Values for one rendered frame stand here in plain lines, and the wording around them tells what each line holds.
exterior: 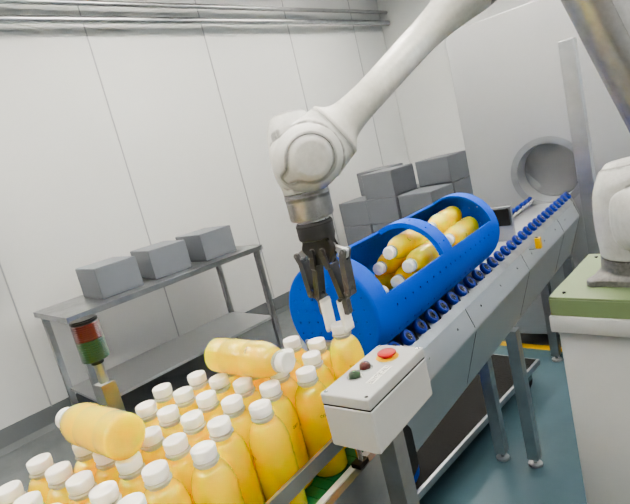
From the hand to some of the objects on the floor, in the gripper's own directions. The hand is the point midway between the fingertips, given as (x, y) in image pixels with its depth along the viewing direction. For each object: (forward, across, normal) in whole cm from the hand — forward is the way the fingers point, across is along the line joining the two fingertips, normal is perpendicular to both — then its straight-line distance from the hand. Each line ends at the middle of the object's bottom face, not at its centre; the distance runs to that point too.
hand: (336, 314), depth 105 cm
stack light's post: (+117, +53, +27) cm, 131 cm away
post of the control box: (+117, -12, +9) cm, 118 cm away
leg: (+117, +10, -116) cm, 166 cm away
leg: (+117, +24, -116) cm, 167 cm away
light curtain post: (+118, -16, -161) cm, 200 cm away
